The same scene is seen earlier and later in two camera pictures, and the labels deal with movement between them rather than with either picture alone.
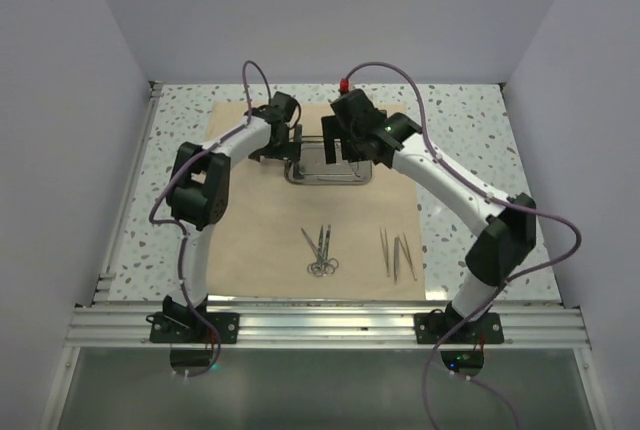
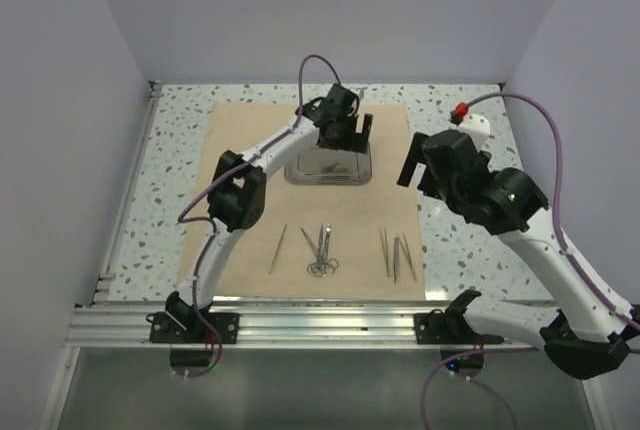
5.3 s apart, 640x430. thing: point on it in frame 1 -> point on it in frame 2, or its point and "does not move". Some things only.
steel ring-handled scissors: [317, 268] does not move
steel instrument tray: [316, 170] does not move
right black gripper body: [350, 147] -> [437, 188]
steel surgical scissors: [330, 263] does not move
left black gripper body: [284, 149] -> [345, 137]
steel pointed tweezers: [385, 247] does not move
